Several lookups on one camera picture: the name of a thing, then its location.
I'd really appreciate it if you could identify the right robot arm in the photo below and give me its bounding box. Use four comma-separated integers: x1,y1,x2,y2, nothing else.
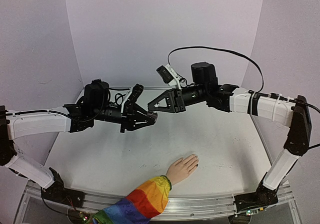
147,83,312,215

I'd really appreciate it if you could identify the rainbow sleeve forearm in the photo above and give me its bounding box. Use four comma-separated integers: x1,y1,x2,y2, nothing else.
91,175,172,224

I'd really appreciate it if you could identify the black left camera cable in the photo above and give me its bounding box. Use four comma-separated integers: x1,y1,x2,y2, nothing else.
0,86,131,120

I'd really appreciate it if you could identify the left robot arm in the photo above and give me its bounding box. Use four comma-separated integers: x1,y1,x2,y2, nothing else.
0,79,158,208

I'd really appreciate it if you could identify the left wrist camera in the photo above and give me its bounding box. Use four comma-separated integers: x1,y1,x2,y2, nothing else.
121,84,144,112

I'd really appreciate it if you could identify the purple nail polish bottle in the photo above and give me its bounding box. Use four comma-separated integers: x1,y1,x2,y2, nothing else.
147,112,158,122

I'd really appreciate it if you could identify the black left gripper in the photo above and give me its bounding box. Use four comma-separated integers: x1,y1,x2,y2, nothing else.
93,103,156,133

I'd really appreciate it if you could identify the black right camera cable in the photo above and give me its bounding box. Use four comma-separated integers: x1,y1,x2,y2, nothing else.
167,46,265,92

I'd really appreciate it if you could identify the mannequin hand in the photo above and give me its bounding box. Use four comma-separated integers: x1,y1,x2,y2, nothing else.
166,154,199,186

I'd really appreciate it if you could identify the black camera cable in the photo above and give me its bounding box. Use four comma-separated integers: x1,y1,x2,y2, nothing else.
0,86,131,120
167,46,265,92

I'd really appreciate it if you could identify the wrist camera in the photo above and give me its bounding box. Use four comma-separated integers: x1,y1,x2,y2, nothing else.
156,64,183,90
121,84,144,112

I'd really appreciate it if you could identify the aluminium front rail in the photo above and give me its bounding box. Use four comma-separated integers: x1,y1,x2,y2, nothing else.
26,176,294,224

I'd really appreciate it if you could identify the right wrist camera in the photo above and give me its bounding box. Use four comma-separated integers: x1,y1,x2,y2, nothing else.
156,64,183,90

